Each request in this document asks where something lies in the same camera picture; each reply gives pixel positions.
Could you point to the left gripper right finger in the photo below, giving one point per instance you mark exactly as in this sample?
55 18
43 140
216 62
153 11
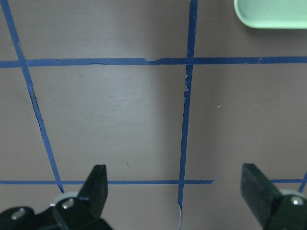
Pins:
273 208

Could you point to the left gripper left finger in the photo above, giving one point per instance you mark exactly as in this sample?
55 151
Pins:
81 212

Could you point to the light green tray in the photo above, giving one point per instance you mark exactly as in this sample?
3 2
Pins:
272 14

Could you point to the brown paper table cover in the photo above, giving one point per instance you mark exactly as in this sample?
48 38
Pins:
173 96

